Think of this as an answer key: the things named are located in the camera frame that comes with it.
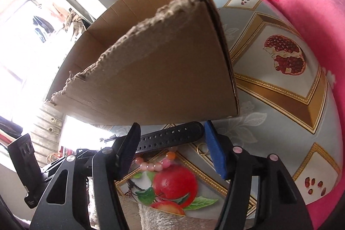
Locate pink bead bracelet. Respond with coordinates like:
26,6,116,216
134,146,179,173

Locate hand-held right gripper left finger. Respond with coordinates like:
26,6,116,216
29,122,142,230

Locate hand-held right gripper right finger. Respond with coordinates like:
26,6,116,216
203,120,314,230

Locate gold ring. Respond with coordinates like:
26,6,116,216
196,142,210,156

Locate pink floral blanket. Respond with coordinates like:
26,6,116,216
207,0,345,230

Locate brown cardboard box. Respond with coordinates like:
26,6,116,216
44,0,240,126

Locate white fluffy garment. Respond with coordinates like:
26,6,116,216
89,187,190,230

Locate hanging clothes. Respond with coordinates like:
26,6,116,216
32,2,85,43

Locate black smartwatch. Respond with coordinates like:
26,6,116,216
135,122,204,154

